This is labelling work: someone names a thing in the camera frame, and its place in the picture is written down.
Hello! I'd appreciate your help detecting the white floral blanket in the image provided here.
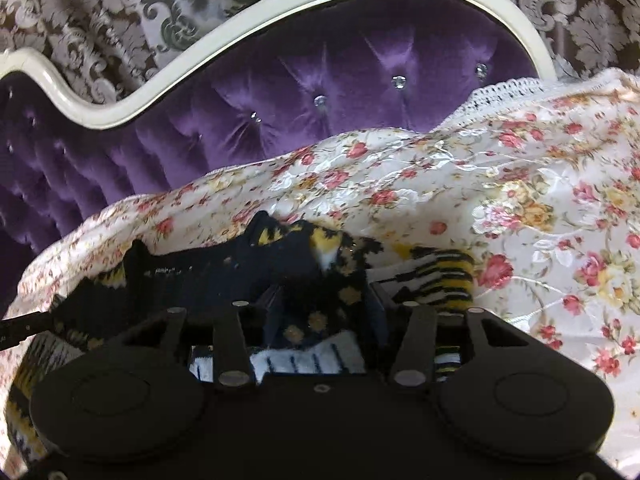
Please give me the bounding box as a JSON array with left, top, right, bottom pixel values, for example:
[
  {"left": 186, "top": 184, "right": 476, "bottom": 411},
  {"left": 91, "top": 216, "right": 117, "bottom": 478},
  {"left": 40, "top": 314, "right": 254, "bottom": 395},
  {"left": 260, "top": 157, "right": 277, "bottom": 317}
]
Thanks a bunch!
[{"left": 0, "top": 67, "right": 640, "bottom": 477}]

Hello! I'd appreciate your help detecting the navy yellow patterned knit sweater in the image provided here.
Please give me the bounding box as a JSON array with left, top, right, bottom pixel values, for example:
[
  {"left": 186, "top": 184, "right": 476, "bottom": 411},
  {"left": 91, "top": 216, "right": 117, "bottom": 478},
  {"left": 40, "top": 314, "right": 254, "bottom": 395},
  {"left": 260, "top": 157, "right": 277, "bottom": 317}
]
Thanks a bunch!
[{"left": 5, "top": 210, "right": 477, "bottom": 466}]

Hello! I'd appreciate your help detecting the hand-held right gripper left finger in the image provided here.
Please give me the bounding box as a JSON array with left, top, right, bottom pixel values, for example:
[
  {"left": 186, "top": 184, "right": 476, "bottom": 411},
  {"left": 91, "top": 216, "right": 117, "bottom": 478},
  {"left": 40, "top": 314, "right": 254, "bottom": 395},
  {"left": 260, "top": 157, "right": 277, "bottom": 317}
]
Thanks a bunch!
[{"left": 117, "top": 284, "right": 287, "bottom": 391}]

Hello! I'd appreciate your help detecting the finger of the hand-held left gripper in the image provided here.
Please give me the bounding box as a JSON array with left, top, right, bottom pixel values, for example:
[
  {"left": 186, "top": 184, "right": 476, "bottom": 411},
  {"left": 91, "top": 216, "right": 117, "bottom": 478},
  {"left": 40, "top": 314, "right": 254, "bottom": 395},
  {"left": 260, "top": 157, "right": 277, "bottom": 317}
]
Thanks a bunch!
[{"left": 0, "top": 306, "right": 67, "bottom": 352}]

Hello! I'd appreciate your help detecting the purple tufted sofa white frame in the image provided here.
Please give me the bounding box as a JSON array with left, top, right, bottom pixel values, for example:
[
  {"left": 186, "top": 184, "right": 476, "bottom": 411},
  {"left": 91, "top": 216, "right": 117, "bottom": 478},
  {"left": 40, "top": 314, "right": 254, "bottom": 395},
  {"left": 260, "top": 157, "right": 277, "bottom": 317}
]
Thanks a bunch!
[{"left": 0, "top": 0, "right": 557, "bottom": 322}]

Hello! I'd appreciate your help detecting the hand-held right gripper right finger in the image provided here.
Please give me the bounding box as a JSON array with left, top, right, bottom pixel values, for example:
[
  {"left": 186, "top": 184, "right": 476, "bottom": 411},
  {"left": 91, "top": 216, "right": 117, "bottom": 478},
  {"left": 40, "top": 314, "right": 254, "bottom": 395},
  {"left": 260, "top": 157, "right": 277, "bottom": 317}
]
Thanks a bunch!
[{"left": 366, "top": 281, "right": 532, "bottom": 387}]

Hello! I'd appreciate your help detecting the white lace cloth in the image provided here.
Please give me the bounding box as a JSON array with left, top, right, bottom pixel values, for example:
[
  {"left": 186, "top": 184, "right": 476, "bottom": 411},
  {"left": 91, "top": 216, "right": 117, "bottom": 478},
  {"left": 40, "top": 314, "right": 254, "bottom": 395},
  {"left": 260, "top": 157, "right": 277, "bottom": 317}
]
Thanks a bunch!
[{"left": 444, "top": 67, "right": 640, "bottom": 132}]

